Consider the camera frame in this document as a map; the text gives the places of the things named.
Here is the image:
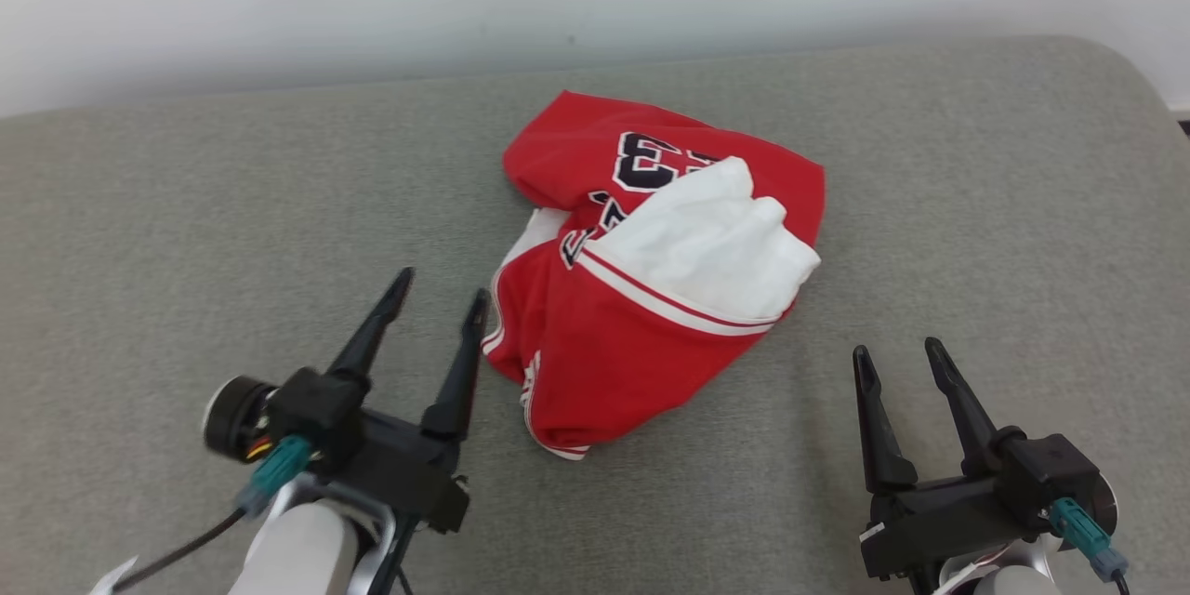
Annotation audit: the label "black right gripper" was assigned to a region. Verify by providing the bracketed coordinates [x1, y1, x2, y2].
[852, 337, 1025, 581]

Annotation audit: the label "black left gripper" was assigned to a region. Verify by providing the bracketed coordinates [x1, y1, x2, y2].
[325, 267, 493, 536]

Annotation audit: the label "red Bulls jersey white sleeves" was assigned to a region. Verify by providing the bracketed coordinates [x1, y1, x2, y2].
[481, 90, 826, 462]

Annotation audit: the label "grey fabric sofa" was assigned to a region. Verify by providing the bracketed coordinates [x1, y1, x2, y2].
[0, 35, 1190, 595]

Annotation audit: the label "right black cable teal plug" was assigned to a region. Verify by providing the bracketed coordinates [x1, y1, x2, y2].
[1049, 497, 1131, 595]

